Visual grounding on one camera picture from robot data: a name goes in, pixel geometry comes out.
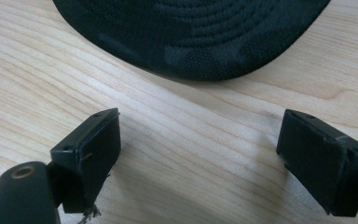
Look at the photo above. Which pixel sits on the dark camouflage cap brim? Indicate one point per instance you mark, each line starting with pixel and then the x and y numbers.
pixel 195 34

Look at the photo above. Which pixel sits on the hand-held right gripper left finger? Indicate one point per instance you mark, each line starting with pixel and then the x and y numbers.
pixel 90 155

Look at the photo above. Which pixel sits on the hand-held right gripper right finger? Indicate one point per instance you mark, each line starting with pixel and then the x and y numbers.
pixel 318 165

